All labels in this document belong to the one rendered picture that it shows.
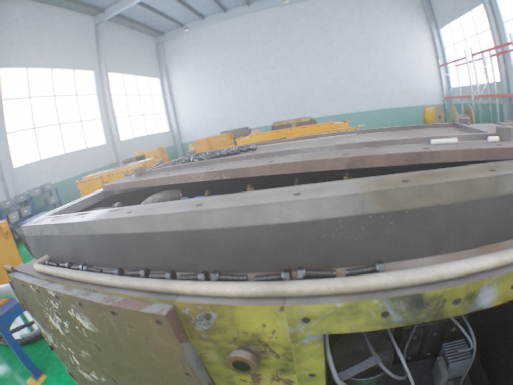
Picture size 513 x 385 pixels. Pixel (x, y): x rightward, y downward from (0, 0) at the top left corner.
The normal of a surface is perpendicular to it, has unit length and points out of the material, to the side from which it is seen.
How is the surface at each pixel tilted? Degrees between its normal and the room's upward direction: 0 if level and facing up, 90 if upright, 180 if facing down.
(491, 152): 90
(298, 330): 90
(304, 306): 90
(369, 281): 36
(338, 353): 0
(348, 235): 90
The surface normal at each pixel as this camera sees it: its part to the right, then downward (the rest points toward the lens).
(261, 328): -0.23, 0.29
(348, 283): -0.29, -0.59
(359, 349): -0.19, -0.95
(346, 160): -0.44, 0.32
